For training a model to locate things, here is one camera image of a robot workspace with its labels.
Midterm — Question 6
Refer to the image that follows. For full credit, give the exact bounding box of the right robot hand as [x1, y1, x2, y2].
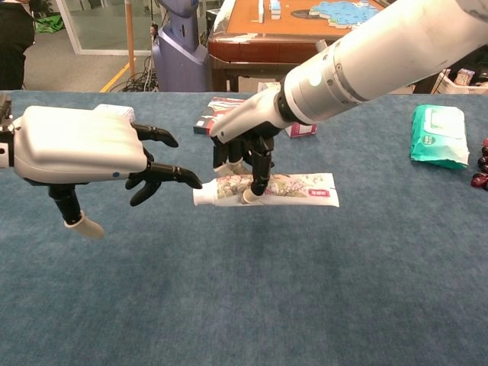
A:
[209, 88, 297, 205]

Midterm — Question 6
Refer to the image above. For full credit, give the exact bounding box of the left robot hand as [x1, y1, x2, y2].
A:
[13, 105, 203, 240]

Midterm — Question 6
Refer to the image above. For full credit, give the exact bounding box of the floral toothpaste tube white cap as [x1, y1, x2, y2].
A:
[192, 172, 340, 208]

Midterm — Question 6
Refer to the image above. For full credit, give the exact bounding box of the long floral toothpaste carton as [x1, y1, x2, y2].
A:
[257, 81, 318, 139]

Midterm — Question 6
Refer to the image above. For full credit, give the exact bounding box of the black red patterned box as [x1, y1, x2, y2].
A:
[193, 96, 247, 136]

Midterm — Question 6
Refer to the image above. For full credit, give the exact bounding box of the small clear plastic box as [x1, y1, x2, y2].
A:
[93, 103, 136, 123]

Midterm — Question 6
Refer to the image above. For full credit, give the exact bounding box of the brown mahjong table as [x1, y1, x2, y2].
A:
[207, 0, 386, 92]

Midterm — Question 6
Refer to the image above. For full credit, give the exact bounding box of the person in dark clothes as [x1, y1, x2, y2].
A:
[0, 0, 36, 92]

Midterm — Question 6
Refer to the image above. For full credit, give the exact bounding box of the wooden pole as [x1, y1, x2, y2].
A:
[125, 0, 136, 77]

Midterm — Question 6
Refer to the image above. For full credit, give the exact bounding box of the blue mahjong tile pile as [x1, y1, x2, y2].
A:
[291, 0, 382, 30]

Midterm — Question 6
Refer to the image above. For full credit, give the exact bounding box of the blue felt table cover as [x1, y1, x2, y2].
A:
[0, 90, 488, 366]

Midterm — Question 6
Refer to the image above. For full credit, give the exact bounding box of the green wet wipes pack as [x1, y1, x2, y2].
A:
[409, 104, 470, 171]

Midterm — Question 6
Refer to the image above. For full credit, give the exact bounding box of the white storage basket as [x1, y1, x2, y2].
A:
[436, 67, 488, 95]

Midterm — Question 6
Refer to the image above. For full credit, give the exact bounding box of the purple grape bunch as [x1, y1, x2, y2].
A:
[471, 136, 488, 191]

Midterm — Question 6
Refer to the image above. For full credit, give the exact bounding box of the black floor cable bundle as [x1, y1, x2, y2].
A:
[114, 70, 159, 92]

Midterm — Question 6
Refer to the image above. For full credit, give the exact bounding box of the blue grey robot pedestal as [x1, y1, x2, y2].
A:
[151, 0, 210, 92]

